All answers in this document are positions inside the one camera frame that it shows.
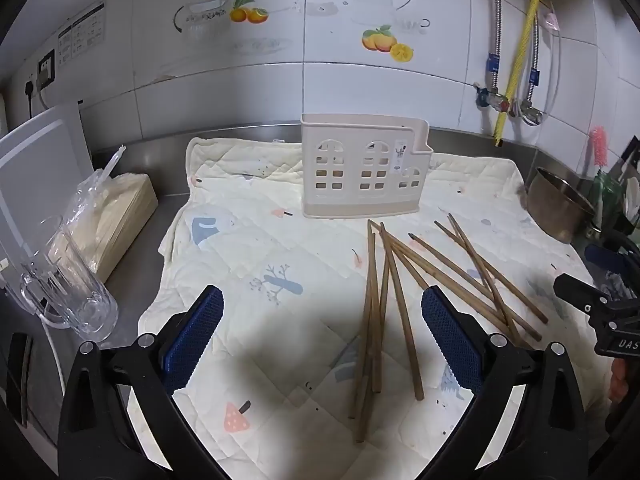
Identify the plain metal valve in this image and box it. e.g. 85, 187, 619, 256
517, 100, 544, 127

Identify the bunch of wooden chopsticks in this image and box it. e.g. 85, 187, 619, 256
347, 213, 550, 444

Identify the beige pack in clear plastic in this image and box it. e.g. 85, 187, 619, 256
50, 145, 160, 286

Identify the pink bottle brush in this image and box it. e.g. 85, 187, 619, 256
588, 125, 609, 174

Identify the metal valve with red knob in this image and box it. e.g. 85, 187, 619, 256
474, 81, 512, 115

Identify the cream plastic chopstick holder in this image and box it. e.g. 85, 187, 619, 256
300, 113, 433, 219

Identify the stainless steel pot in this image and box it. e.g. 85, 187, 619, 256
524, 166, 597, 245

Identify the black wall socket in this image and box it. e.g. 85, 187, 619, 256
37, 50, 56, 87

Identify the cream quilted printed mat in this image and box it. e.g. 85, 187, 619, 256
137, 135, 608, 480

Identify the yellow gas hose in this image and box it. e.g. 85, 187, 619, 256
493, 0, 544, 149

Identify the braided metal hose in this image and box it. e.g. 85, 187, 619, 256
520, 7, 542, 111
487, 0, 502, 96

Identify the clear glass mug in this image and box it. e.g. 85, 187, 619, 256
20, 215, 119, 343

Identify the person's right hand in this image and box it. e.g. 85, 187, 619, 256
610, 360, 631, 406

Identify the green glass bottle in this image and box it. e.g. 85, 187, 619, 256
589, 170, 622, 237

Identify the white plastic cutting board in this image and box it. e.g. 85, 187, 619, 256
0, 104, 93, 301

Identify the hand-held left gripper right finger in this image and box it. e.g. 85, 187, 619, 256
421, 285, 591, 480

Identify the clear plastic tube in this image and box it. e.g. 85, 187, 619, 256
537, 0, 563, 126

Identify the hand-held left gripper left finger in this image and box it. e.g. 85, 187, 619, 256
57, 285, 231, 480

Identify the black and white wall label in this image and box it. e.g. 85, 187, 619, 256
57, 2, 106, 69

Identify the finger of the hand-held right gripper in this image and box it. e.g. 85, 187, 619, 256
585, 232, 640, 281
553, 273, 609, 314

